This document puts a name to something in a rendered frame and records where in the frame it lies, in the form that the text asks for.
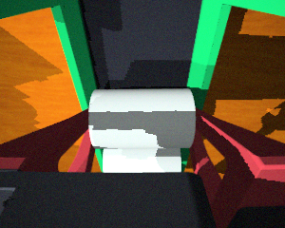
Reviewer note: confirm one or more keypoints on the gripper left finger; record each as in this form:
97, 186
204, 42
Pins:
41, 150

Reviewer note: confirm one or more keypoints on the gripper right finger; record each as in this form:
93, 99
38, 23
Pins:
255, 172

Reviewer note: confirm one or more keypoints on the white cylinder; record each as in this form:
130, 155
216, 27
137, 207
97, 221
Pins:
142, 118
142, 160

